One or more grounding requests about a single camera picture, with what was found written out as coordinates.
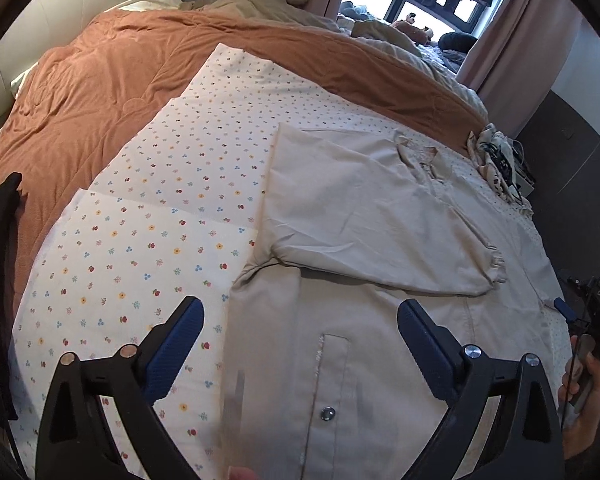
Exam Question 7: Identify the beige jacket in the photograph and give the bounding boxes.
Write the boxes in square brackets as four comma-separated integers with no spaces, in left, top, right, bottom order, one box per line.
[221,125,569,479]

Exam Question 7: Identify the person's right hand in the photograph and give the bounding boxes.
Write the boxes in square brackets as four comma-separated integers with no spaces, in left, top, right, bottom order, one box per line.
[562,353,600,460]

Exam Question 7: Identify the white bedside nightstand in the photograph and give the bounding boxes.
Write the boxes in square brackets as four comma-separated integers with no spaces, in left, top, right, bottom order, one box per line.
[509,159,535,198]

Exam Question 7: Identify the patterned crumpled cloth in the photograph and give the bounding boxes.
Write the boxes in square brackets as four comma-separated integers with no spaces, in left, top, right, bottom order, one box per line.
[467,124,533,219]

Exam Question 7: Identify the pink right curtain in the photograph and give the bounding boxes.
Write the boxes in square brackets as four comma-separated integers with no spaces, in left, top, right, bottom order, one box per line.
[457,0,582,138]

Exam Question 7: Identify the floral white bed sheet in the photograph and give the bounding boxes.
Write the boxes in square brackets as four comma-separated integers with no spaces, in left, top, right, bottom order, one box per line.
[7,41,571,480]

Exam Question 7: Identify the brown plush toy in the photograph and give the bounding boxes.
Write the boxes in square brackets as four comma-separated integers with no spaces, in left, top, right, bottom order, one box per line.
[391,12,434,46]

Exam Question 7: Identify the orange-brown duvet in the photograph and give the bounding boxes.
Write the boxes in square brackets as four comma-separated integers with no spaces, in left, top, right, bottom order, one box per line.
[0,10,488,312]

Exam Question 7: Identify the white pillow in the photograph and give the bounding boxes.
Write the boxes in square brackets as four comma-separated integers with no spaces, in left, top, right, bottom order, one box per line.
[114,0,183,12]

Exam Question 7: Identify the beige blanket pile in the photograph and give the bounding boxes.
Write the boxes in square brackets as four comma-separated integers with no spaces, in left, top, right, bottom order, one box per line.
[180,0,488,119]

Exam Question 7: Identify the black cables on cloth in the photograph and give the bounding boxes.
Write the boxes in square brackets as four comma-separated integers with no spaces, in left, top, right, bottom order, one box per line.
[479,138,527,181]

